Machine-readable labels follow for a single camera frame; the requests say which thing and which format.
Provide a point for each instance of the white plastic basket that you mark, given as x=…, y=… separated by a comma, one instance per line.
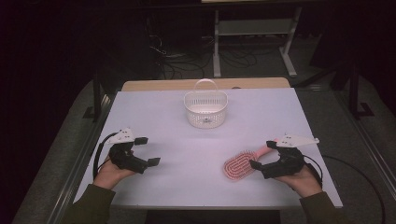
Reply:
x=205, y=121

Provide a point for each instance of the beige wooden desk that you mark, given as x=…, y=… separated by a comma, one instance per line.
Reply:
x=155, y=84

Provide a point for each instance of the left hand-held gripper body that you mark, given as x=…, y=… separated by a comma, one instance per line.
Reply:
x=124, y=157

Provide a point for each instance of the pink hairbrush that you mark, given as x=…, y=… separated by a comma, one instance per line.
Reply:
x=239, y=166

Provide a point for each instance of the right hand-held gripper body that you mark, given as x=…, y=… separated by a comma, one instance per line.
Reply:
x=288, y=161

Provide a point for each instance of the white metal stand frame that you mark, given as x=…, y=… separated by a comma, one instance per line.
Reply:
x=216, y=46

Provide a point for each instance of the black metal stand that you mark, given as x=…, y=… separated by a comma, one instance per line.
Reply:
x=355, y=93
x=97, y=93

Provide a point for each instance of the person's left hand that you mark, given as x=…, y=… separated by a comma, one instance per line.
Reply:
x=109, y=175

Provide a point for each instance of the metal floor rail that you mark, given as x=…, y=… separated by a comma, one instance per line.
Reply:
x=370, y=146
x=77, y=174

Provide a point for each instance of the person's right hand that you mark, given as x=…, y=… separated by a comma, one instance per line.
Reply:
x=303, y=183

